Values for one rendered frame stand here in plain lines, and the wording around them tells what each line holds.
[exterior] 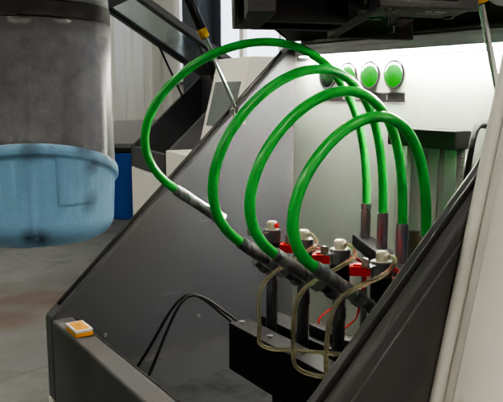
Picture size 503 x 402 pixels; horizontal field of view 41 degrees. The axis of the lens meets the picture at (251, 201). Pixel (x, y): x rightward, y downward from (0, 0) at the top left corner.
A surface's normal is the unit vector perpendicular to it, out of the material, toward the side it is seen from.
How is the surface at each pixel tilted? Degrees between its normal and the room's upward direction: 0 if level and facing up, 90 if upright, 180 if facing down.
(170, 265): 90
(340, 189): 90
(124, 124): 90
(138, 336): 90
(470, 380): 76
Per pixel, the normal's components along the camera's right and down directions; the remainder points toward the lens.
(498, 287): -0.80, -0.15
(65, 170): 0.58, 0.18
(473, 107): -0.83, 0.09
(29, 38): 0.34, 0.15
